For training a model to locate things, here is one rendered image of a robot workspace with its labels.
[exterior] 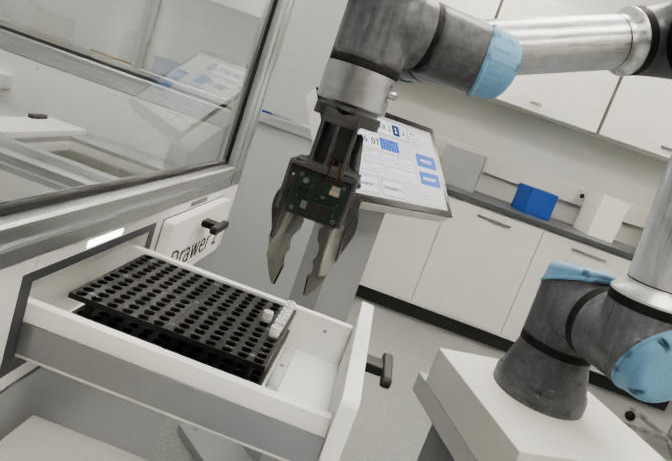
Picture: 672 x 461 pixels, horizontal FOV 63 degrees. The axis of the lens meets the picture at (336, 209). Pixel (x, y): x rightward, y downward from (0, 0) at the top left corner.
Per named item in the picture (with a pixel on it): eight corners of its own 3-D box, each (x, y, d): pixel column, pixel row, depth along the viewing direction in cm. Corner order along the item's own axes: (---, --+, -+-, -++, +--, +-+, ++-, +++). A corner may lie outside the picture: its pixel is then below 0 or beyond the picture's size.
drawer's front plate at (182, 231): (216, 248, 114) (232, 198, 112) (155, 290, 85) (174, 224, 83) (208, 245, 114) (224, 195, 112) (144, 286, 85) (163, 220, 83)
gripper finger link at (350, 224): (308, 254, 62) (322, 179, 61) (311, 251, 64) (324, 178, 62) (349, 263, 62) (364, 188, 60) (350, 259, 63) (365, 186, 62)
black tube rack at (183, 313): (282, 352, 75) (296, 310, 74) (247, 420, 58) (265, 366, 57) (132, 295, 77) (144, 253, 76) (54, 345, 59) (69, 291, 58)
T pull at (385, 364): (389, 363, 69) (393, 353, 68) (388, 391, 61) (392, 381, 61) (362, 353, 69) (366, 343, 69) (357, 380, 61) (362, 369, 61)
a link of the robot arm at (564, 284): (564, 328, 99) (593, 258, 96) (619, 369, 86) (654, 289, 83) (508, 317, 95) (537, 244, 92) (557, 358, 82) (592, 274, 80)
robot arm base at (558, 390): (542, 372, 103) (562, 324, 101) (603, 423, 89) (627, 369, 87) (476, 363, 97) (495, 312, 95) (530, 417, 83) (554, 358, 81)
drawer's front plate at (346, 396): (349, 371, 81) (374, 303, 79) (321, 505, 52) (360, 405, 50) (337, 367, 81) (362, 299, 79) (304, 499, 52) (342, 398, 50)
